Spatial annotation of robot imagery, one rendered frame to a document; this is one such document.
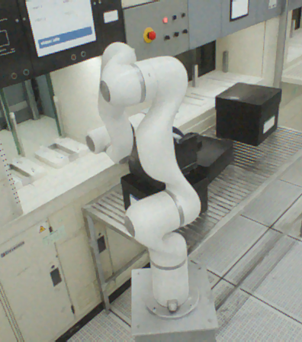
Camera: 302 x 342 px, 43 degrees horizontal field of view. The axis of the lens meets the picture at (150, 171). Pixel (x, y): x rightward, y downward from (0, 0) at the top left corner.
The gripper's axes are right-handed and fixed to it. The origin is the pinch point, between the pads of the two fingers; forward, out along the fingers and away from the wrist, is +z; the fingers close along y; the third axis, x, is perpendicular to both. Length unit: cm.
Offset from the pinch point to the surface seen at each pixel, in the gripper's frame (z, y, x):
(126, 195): -13.7, -10.2, -35.7
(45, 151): -24, -68, -31
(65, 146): -13, -66, -31
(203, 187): 10.1, 13.7, -32.3
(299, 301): 59, 39, -122
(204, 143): 44, -19, -35
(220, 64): 141, -94, -29
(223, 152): 43, -5, -36
